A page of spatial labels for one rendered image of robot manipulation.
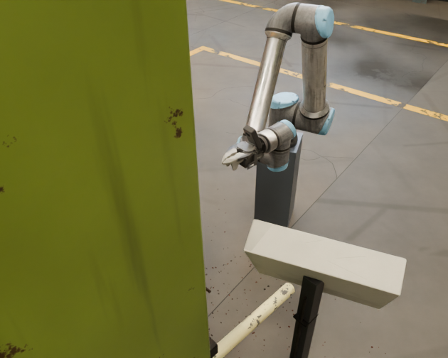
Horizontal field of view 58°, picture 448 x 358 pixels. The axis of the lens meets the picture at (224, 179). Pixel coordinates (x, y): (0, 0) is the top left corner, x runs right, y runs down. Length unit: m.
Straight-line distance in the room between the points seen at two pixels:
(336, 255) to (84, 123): 0.61
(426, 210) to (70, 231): 2.66
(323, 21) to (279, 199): 1.14
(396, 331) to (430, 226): 0.87
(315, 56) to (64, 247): 1.44
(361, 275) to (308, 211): 1.89
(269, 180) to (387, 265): 1.55
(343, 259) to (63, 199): 0.60
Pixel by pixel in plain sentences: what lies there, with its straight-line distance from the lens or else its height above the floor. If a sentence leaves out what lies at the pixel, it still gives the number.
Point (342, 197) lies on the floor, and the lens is 2.94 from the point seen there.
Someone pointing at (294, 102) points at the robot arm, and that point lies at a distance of 2.18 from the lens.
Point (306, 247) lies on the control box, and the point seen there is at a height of 1.18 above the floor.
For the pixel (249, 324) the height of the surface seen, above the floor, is 0.64.
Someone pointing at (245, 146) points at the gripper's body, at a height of 1.01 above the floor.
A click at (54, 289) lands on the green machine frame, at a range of 0.66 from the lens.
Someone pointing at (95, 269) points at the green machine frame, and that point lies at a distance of 0.68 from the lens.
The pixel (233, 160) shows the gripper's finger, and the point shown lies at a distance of 1.48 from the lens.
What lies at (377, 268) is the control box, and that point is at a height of 1.18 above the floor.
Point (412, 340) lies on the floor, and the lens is 2.33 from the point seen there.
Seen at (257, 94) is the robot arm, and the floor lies 1.08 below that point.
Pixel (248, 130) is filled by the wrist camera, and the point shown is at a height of 1.08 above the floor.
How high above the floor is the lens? 1.86
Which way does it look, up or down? 38 degrees down
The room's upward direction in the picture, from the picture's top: 1 degrees counter-clockwise
